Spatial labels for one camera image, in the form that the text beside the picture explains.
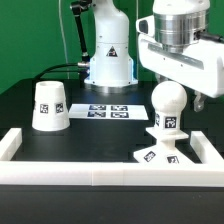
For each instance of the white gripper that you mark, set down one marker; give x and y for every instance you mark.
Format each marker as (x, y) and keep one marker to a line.
(200, 67)

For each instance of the white lamp bulb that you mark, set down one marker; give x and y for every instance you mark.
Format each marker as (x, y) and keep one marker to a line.
(169, 99)

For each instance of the white lamp base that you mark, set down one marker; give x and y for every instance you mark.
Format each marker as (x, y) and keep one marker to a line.
(164, 151)

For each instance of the white lamp shade cone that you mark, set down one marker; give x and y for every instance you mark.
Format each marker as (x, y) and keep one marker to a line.
(50, 111)

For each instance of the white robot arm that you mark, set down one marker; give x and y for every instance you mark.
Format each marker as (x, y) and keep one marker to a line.
(173, 43)

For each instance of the white U-shaped fence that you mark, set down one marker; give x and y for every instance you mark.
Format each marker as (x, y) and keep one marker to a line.
(208, 173)

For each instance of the white marker sheet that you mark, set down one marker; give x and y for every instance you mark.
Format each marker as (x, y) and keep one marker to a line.
(107, 111)

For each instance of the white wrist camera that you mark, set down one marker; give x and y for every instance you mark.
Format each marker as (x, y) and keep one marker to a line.
(146, 26)

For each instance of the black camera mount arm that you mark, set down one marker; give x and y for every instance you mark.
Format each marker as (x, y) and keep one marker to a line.
(77, 7)

